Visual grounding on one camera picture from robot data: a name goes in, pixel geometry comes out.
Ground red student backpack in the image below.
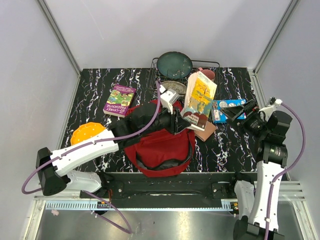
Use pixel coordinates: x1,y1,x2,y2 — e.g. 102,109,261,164
117,100,196,177

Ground teal ceramic plate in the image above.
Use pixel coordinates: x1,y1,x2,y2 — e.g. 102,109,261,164
156,51,193,80

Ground pink leather wallet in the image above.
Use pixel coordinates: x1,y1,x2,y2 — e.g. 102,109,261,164
194,121,217,142

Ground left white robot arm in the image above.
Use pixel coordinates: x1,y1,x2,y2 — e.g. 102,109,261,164
35,102,190,198

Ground yellow paperback book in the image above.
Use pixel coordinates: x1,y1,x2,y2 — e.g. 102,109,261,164
181,70,218,131

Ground purple treehouse book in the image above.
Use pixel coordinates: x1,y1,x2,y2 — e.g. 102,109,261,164
103,84,136,118

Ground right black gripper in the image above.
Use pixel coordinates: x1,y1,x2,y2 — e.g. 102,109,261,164
219,99,269,139

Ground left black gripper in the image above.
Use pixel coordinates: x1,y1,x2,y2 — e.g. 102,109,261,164
140,102,191,137

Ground pink patterned mug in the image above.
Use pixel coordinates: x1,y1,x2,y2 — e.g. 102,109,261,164
197,67,216,81

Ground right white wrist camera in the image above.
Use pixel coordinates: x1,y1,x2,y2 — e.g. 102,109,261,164
259,97,283,115

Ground orange plastic plate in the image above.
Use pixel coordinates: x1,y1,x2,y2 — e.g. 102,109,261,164
70,122,106,146

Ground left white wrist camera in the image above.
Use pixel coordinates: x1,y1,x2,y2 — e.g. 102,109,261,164
159,85,180,115

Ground speckled beige plate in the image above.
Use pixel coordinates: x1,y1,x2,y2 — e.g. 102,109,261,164
160,80,187,96

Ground black wire dish rack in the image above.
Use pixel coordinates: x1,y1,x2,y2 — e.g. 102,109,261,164
146,51,222,97

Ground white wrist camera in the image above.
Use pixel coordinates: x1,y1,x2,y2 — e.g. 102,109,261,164
259,97,283,115
159,85,180,115

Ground blue picture book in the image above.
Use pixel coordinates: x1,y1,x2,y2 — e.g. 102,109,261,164
211,99,248,124

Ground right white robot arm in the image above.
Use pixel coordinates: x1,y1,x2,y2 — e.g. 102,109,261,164
220,99,293,240

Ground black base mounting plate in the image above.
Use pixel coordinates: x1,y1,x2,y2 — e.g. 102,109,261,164
93,172,258,200

